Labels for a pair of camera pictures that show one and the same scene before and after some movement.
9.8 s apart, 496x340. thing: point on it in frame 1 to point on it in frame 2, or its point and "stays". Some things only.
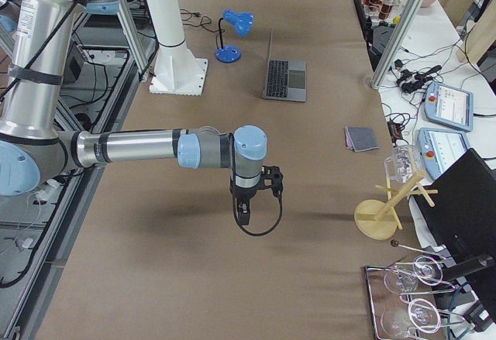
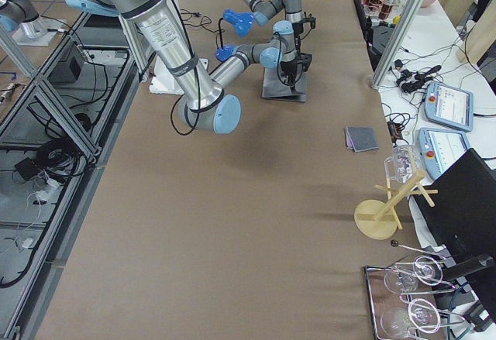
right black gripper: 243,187 to 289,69
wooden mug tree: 376,219 stays
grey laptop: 284,80 stays
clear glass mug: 404,161 stays
